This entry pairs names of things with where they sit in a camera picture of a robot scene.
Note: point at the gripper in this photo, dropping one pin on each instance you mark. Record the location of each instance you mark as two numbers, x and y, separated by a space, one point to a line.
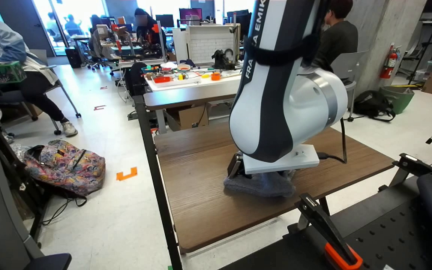
236 167

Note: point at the grey blue cloth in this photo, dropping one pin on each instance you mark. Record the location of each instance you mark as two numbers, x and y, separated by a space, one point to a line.
261 185

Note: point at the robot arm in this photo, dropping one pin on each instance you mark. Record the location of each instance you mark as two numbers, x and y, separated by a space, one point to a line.
276 93

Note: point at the black metal bar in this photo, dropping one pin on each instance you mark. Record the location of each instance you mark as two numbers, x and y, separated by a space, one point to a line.
156 176

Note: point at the white table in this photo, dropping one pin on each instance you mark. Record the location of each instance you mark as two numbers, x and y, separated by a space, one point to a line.
193 90

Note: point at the orange cup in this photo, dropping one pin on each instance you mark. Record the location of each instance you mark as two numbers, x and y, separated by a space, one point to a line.
216 76

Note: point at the black device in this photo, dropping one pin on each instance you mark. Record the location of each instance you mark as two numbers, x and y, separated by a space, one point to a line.
222 60

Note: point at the orange tape mark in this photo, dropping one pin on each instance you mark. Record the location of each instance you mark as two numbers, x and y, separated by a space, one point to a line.
126 174

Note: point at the red tray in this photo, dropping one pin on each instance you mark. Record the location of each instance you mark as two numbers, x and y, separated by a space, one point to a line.
161 79

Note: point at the white tile board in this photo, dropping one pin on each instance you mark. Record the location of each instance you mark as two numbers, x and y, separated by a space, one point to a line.
210 43

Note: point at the black backpack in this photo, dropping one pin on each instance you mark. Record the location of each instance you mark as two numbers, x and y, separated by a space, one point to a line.
373 105

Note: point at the grey chair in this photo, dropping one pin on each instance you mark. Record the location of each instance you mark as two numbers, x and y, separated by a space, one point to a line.
51 86
349 65

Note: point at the row of monitors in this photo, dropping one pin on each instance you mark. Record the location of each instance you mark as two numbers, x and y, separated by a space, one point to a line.
191 15

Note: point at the person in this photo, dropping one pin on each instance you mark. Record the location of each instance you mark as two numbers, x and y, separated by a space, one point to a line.
2 48
338 41
146 30

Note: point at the colourful patterned backpack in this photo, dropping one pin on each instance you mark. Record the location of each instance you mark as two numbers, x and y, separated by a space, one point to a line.
66 167

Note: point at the black and silver clamp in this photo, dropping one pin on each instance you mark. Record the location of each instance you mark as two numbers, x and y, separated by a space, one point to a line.
407 165

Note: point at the green bin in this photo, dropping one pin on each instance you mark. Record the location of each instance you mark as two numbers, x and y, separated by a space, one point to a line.
399 99

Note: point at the red fire extinguisher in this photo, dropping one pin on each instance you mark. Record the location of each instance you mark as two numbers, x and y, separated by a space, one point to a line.
389 63

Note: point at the black metal shelf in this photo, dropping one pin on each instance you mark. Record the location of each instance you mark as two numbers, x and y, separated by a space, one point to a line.
431 33

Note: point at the green box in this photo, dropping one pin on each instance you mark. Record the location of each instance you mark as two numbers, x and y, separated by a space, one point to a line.
0 72

